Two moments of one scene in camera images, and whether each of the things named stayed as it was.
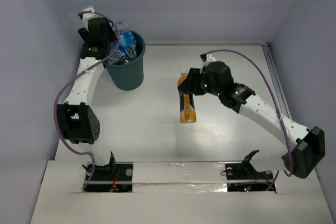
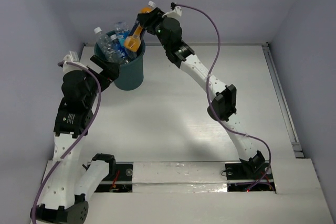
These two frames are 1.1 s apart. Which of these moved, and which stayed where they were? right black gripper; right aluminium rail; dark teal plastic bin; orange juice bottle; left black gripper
Moved: left black gripper; right black gripper; orange juice bottle
Stayed: dark teal plastic bin; right aluminium rail
